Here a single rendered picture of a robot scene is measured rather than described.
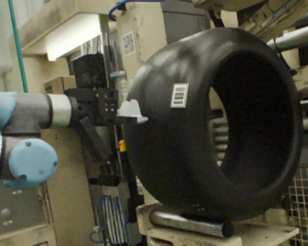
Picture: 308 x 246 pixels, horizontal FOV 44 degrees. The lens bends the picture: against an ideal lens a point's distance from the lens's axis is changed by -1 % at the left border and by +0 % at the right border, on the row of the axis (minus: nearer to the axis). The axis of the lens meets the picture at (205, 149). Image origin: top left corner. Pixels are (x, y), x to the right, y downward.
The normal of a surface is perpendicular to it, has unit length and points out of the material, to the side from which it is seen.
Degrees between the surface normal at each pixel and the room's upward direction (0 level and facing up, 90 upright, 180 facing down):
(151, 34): 90
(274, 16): 90
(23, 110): 91
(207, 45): 51
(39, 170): 90
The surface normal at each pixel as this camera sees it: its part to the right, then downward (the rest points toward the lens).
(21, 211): 0.68, -0.03
